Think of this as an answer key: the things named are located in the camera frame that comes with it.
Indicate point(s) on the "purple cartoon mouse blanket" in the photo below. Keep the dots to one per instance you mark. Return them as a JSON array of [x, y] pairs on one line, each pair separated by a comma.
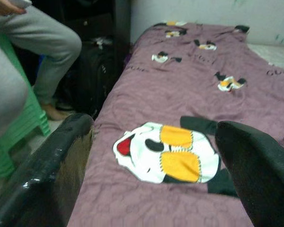
[[180, 94]]

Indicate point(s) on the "person's bare hand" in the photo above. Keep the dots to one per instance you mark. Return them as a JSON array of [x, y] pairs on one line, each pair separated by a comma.
[[4, 7]]

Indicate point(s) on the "green plastic stool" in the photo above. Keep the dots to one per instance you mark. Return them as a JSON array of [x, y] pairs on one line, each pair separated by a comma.
[[16, 127]]

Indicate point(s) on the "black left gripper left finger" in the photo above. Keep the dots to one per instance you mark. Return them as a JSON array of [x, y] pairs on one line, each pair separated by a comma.
[[42, 175]]

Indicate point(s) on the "black bag with white logo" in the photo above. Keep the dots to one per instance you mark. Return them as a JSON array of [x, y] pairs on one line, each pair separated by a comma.
[[92, 75]]

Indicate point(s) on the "person's leg in grey trousers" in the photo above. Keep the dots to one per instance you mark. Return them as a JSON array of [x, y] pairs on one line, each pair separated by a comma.
[[47, 47], [4, 89]]

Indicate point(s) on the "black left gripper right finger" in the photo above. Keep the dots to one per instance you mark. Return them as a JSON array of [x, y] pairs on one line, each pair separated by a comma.
[[258, 170]]

